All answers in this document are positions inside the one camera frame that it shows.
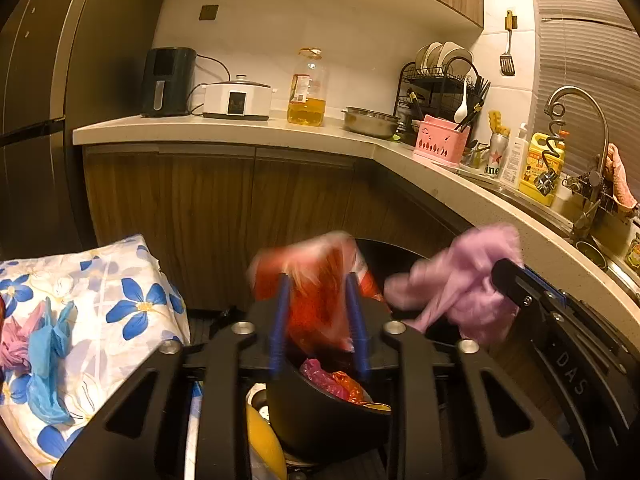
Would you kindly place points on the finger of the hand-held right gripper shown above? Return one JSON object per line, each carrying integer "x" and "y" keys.
{"x": 515, "y": 285}

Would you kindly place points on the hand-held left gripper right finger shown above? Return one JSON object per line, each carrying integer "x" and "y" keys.
{"x": 357, "y": 330}

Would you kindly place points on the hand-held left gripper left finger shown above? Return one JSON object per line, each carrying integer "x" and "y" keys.
{"x": 277, "y": 330}

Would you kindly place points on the red and white snack bag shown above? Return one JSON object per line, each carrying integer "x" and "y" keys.
{"x": 317, "y": 300}

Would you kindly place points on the pink plastic bag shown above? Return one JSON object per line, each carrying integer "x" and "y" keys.
{"x": 320, "y": 375}

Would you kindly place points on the orange plastic bag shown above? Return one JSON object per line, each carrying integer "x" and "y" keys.
{"x": 352, "y": 390}

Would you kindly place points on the black trash bin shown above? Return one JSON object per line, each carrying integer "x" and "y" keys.
{"x": 325, "y": 425}

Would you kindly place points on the blue plastic glove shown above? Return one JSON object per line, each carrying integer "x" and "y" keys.
{"x": 50, "y": 360}

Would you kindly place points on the yellow round object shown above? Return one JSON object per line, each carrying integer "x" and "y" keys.
{"x": 267, "y": 440}

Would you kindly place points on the yellow detergent bottle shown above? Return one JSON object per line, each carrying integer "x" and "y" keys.
{"x": 532, "y": 170}

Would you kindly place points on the white pump bottle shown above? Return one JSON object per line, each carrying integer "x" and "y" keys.
{"x": 514, "y": 160}

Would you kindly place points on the silver drink can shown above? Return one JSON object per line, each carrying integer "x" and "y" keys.
{"x": 495, "y": 160}

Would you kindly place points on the pink dish cloth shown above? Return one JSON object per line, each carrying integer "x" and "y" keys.
{"x": 620, "y": 180}

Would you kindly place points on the wooden base cabinets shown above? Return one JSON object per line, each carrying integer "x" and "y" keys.
{"x": 200, "y": 200}

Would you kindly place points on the pink utensil basket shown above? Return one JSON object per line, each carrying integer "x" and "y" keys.
{"x": 440, "y": 142}

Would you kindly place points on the yellow scrubber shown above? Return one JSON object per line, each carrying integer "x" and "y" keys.
{"x": 499, "y": 122}

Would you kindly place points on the blue floral tablecloth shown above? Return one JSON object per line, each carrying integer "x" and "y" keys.
{"x": 115, "y": 280}

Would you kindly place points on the white plastic spoon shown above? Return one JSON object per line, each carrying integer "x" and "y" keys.
{"x": 461, "y": 107}

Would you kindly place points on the steel kitchen faucet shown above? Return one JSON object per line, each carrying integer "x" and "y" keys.
{"x": 597, "y": 110}

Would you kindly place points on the beige kitchen counter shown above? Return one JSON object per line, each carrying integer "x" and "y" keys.
{"x": 250, "y": 132}

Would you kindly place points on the steel basin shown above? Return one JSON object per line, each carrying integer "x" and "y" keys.
{"x": 372, "y": 122}

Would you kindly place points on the black dish rack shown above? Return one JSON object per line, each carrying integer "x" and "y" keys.
{"x": 435, "y": 80}

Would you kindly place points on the hanging slotted spatula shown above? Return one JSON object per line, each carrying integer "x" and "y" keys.
{"x": 507, "y": 62}

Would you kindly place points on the cooking oil bottle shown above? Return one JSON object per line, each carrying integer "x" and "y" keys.
{"x": 306, "y": 100}

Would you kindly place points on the white slow cooker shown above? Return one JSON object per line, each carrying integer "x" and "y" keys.
{"x": 237, "y": 100}

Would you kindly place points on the window blinds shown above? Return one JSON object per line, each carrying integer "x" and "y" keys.
{"x": 585, "y": 35}

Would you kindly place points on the black air fryer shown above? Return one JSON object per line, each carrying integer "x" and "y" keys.
{"x": 167, "y": 82}

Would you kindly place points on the dark grey refrigerator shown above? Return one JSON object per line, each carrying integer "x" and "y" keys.
{"x": 50, "y": 110}

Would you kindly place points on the dark wall socket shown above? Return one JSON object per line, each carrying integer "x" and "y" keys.
{"x": 209, "y": 12}

